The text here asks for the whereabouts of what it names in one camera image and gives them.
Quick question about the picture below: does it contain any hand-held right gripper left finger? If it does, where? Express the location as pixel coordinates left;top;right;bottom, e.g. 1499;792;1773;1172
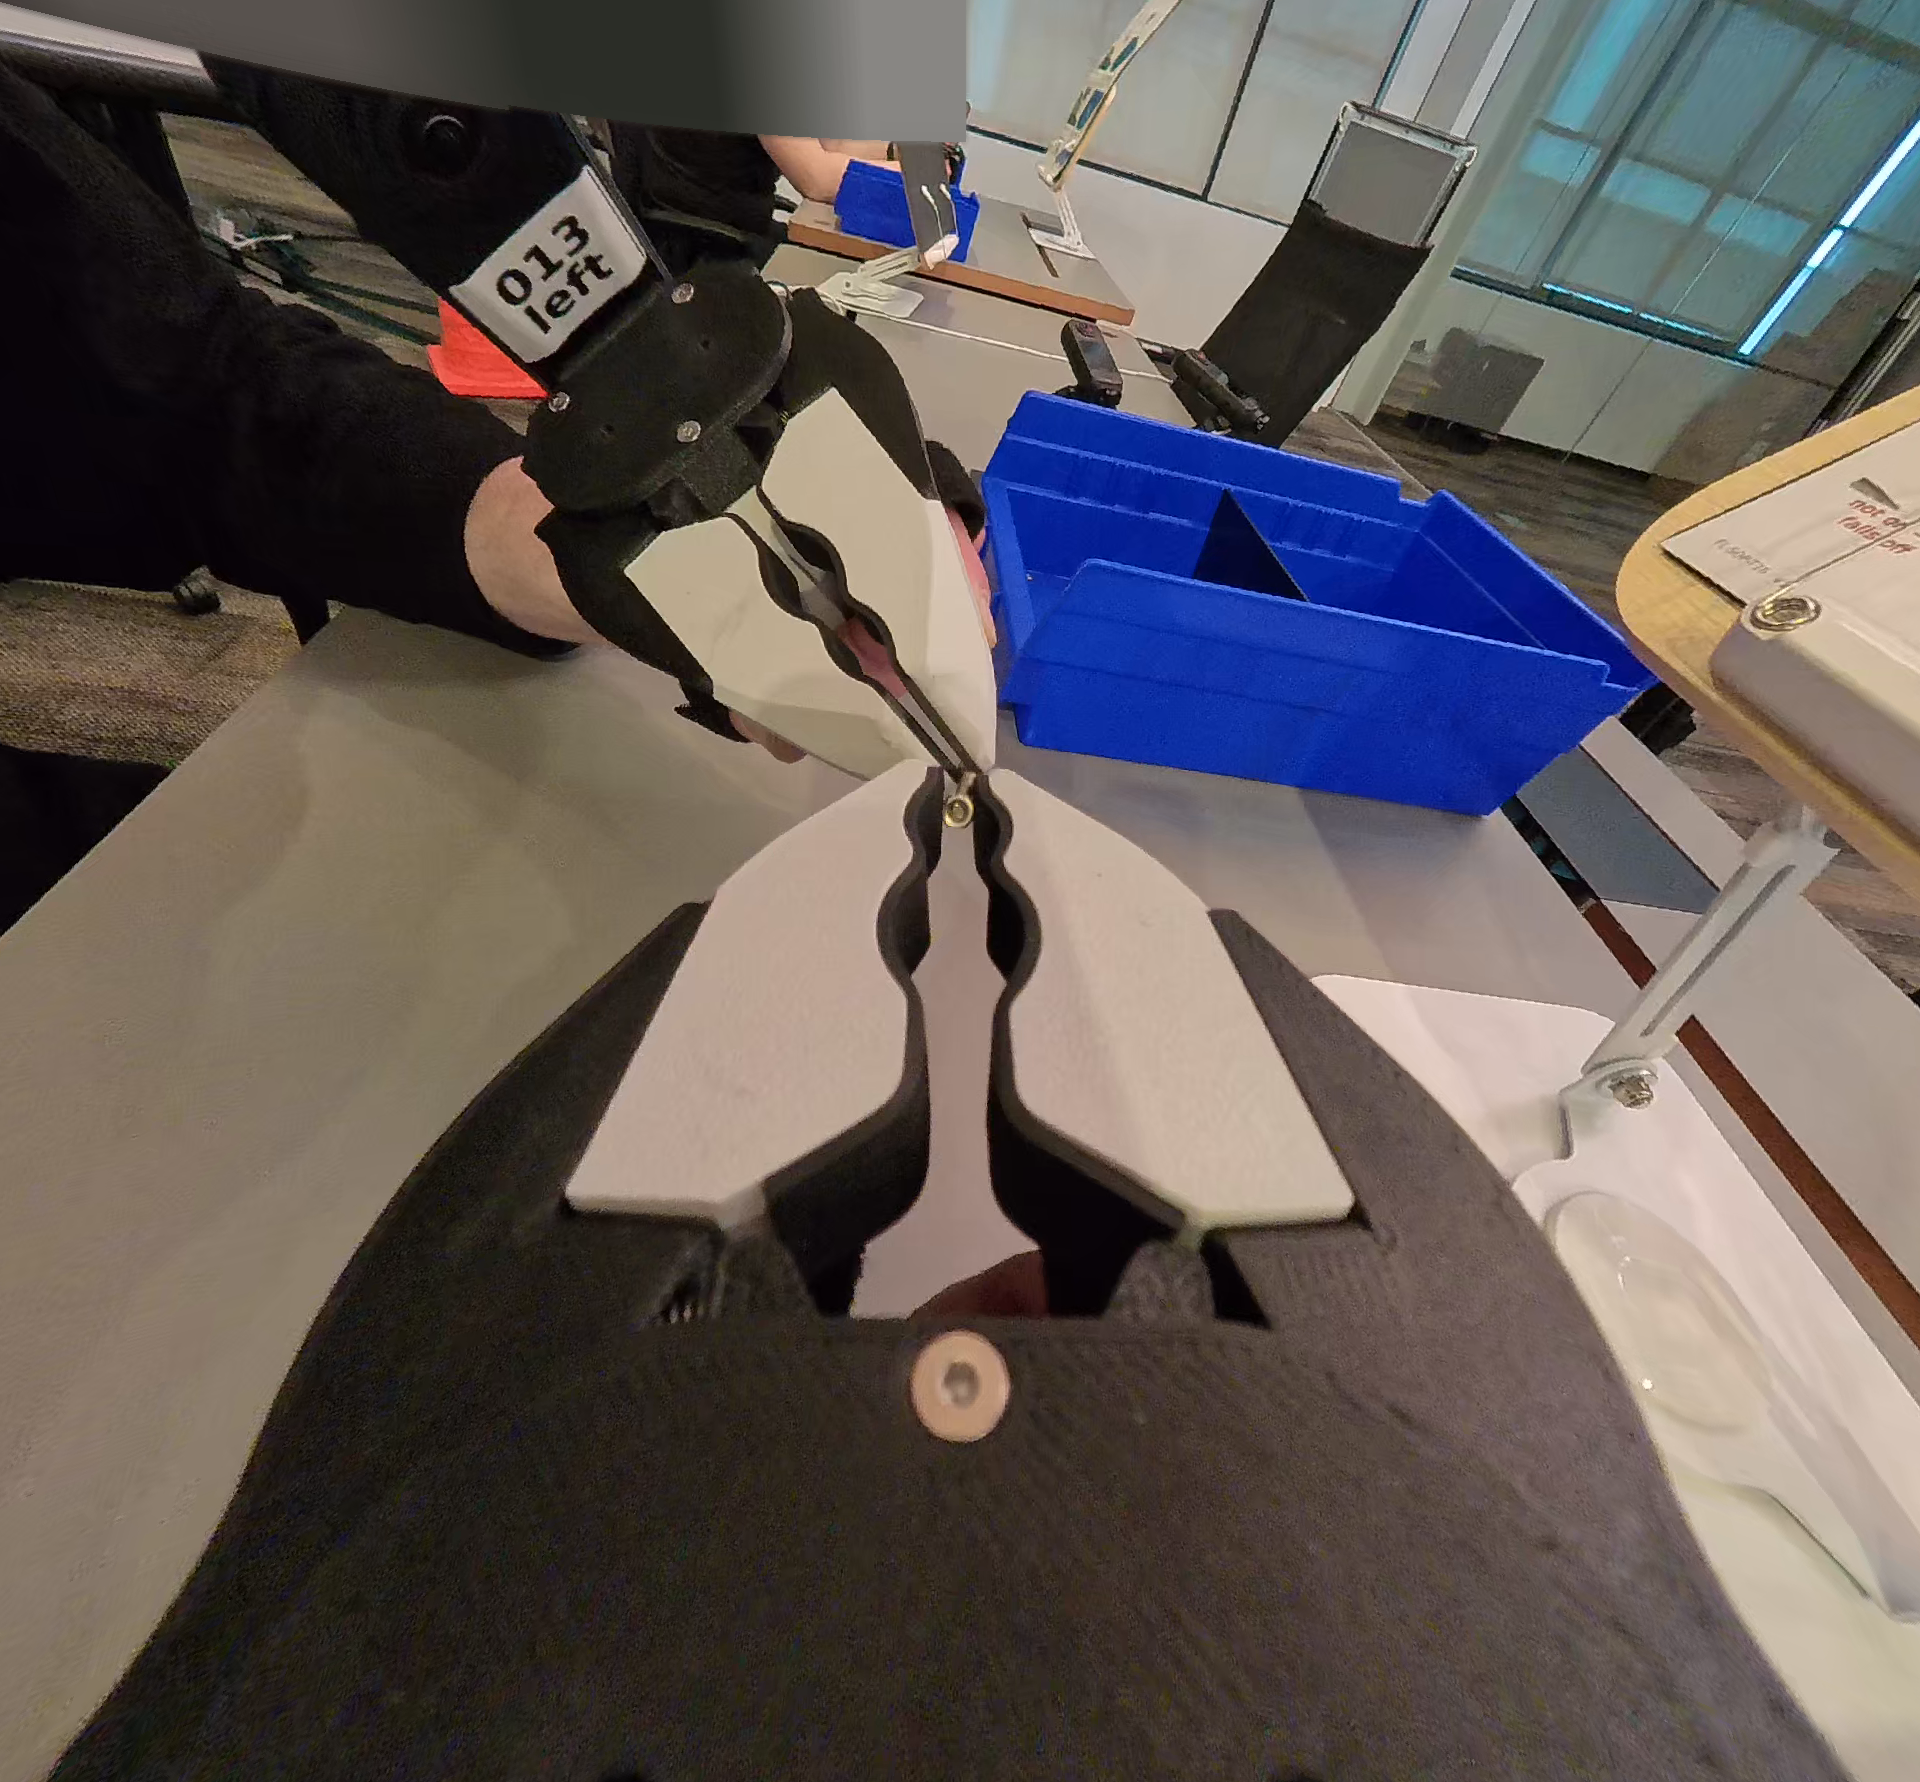
563;754;943;1320

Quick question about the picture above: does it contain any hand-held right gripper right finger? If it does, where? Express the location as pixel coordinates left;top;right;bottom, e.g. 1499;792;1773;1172
972;767;1358;1320

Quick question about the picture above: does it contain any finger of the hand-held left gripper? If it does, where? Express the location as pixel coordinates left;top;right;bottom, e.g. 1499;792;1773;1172
621;510;964;780
757;394;1004;777

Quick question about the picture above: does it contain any another person's forearm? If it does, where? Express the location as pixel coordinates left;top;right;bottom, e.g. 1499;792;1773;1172
757;132;903;206

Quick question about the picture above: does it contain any person's left forearm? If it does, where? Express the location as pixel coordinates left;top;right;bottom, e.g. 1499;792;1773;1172
0;64;528;650

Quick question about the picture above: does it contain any person's left hand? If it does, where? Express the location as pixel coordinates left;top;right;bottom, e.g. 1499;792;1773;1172
463;461;604;650

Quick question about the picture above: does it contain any orange cloth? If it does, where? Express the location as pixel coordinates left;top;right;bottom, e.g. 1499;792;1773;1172
427;297;549;401

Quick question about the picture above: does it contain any blue plastic bin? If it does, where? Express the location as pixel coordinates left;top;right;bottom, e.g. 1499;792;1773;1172
832;155;984;267
980;387;1659;818

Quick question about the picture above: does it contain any white document stand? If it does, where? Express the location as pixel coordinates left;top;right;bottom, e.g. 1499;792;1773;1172
1311;387;1920;1782
816;138;967;319
1020;0;1198;262

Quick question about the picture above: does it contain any black bin divider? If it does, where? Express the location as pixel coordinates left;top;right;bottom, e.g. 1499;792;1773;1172
1191;484;1311;601

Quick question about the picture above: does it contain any black office chair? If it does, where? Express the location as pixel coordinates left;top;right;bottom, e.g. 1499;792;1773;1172
1201;100;1478;452

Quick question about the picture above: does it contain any printed instruction sheet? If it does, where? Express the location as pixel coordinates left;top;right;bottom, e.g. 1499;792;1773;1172
1662;440;1920;601

